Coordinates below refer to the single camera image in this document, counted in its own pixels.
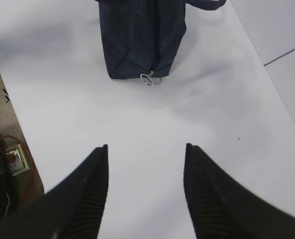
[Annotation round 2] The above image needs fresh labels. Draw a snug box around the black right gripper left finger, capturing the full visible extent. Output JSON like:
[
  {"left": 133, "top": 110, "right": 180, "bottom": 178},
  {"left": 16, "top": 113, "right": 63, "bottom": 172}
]
[{"left": 0, "top": 144, "right": 109, "bottom": 239}]

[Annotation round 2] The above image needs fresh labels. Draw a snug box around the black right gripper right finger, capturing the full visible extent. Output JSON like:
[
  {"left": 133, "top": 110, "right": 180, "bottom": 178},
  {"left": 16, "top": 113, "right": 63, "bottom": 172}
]
[{"left": 183, "top": 143, "right": 295, "bottom": 239}]

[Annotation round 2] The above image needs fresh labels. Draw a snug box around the red cable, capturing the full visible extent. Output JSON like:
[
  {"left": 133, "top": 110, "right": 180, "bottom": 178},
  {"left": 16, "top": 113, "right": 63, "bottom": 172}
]
[{"left": 0, "top": 135, "right": 38, "bottom": 200}]

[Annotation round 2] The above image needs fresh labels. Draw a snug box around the floor power outlet box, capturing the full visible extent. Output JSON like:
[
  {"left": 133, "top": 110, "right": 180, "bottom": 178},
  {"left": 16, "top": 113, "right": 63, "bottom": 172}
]
[{"left": 5, "top": 144, "right": 31, "bottom": 176}]

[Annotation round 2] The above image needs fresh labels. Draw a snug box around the metal zipper pull ring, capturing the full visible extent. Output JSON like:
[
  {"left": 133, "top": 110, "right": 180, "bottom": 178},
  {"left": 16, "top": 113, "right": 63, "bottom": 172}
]
[{"left": 140, "top": 70, "right": 162, "bottom": 87}]

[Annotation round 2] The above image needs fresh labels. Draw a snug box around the navy blue lunch bag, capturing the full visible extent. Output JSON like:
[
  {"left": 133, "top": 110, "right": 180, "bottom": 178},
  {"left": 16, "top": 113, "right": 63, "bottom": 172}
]
[{"left": 98, "top": 0, "right": 225, "bottom": 80}]

